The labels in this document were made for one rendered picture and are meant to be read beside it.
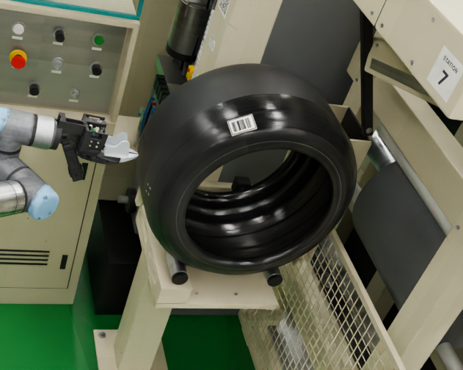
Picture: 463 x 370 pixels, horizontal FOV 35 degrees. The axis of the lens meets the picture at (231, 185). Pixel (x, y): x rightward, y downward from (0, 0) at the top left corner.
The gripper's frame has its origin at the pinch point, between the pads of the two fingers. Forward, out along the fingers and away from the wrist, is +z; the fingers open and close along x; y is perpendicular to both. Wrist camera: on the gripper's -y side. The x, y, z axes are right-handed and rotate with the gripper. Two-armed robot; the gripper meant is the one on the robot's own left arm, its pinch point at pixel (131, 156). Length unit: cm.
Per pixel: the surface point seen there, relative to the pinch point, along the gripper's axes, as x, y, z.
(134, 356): 26, -107, 42
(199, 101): 2.4, 17.8, 11.3
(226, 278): -1, -36, 42
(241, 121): -9.2, 21.8, 17.7
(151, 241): 7.4, -32.8, 18.4
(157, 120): 7.8, 6.9, 5.5
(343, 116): 38, 5, 77
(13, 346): 39, -122, 2
